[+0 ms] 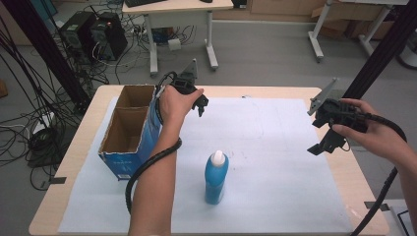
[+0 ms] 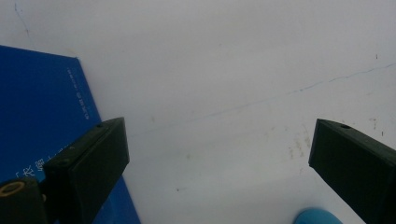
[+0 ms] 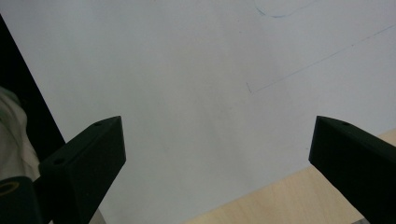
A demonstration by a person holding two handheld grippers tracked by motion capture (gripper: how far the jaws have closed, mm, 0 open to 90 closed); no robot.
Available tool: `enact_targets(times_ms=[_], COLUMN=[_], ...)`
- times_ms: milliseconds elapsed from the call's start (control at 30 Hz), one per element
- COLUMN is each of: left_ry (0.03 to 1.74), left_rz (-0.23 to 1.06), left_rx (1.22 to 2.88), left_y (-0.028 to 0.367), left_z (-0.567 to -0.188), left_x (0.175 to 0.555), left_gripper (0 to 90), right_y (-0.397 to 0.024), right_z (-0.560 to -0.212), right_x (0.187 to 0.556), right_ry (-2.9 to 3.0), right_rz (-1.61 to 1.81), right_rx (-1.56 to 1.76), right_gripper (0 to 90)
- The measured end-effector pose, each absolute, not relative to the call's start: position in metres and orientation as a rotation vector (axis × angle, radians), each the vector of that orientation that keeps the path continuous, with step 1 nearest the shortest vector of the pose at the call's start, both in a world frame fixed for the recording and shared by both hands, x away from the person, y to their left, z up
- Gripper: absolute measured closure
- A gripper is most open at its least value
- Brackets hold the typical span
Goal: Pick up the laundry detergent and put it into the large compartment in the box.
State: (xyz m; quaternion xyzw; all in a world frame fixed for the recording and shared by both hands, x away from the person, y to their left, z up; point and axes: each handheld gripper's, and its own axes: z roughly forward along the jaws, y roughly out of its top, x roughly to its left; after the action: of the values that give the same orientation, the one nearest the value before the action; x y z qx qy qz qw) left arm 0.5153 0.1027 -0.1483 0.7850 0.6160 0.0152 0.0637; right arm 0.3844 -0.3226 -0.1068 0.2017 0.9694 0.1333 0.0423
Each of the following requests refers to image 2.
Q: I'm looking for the blue book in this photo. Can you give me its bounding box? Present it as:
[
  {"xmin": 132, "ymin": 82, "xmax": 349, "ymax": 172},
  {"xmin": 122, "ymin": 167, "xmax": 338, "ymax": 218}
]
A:
[{"xmin": 0, "ymin": 45, "xmax": 142, "ymax": 224}]

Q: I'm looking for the light blue round object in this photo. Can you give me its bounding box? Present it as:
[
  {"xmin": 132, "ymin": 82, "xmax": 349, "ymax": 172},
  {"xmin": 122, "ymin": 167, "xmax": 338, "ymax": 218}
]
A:
[{"xmin": 292, "ymin": 207, "xmax": 345, "ymax": 224}]

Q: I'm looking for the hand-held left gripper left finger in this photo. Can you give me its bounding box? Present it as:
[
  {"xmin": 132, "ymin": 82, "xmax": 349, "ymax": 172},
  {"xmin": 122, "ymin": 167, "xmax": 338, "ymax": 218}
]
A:
[{"xmin": 42, "ymin": 117, "xmax": 131, "ymax": 224}]

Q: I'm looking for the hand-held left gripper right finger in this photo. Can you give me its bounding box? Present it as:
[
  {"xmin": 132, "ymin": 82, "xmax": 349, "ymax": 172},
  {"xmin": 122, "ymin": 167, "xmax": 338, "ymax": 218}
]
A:
[{"xmin": 308, "ymin": 118, "xmax": 396, "ymax": 224}]

